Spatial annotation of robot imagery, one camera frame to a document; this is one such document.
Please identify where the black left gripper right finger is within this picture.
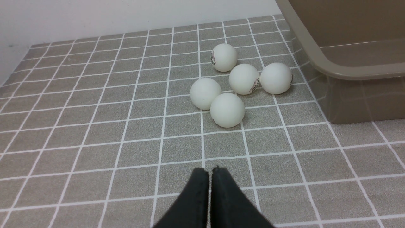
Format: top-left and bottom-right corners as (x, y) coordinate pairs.
(211, 167), (274, 228)

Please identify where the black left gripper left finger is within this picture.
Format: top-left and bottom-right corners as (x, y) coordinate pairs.
(154, 168), (209, 228)

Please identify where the white ball printed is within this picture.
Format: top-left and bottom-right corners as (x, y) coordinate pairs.
(228, 64), (260, 95)

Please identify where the white ball group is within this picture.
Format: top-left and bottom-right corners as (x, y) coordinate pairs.
(211, 43), (238, 72)

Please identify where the olive plastic bin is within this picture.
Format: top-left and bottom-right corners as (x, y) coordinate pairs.
(276, 0), (405, 124)

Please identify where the grey checked tablecloth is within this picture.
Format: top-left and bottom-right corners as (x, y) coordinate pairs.
(0, 15), (404, 228)

